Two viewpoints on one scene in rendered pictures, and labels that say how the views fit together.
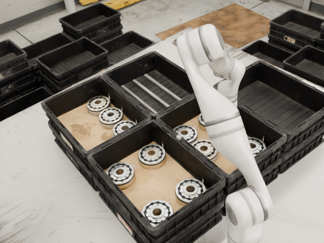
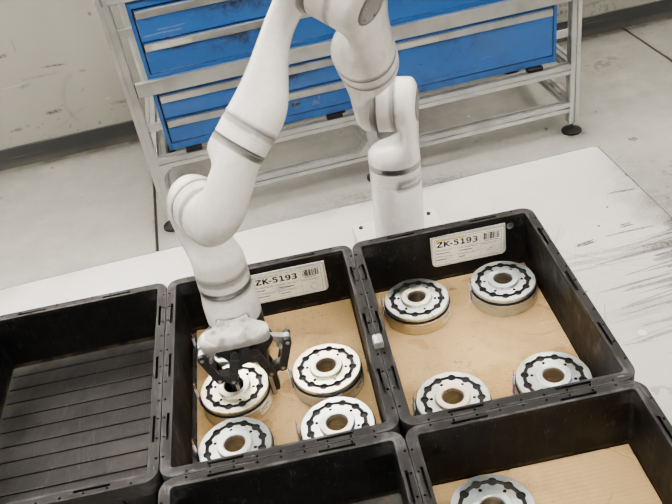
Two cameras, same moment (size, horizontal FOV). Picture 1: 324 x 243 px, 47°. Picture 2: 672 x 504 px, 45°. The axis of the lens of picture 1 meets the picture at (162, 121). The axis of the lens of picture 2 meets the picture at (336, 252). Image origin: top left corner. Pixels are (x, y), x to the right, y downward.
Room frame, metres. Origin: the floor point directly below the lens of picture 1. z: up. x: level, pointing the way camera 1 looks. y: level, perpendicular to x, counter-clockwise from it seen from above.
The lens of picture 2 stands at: (1.66, 0.34, 1.68)
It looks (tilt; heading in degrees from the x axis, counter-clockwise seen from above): 36 degrees down; 212
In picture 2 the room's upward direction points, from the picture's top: 10 degrees counter-clockwise
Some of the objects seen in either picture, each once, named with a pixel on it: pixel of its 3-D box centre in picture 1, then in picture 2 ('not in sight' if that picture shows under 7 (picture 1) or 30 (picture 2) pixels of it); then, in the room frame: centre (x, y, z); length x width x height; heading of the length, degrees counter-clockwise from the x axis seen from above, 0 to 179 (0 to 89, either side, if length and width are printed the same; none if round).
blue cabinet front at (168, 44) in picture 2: not in sight; (248, 59); (-0.56, -1.26, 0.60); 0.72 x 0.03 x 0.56; 128
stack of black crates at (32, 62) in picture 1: (53, 67); not in sight; (2.49, 0.80, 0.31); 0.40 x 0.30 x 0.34; 128
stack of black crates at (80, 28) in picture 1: (95, 41); not in sight; (2.74, 0.49, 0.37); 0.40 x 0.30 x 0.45; 128
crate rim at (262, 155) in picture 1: (218, 128); (269, 350); (1.00, -0.21, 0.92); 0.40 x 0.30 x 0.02; 34
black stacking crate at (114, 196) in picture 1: (155, 179); (477, 333); (0.83, 0.04, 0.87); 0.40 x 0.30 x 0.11; 34
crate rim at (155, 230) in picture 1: (153, 169); (475, 307); (0.83, 0.04, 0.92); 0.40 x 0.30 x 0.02; 34
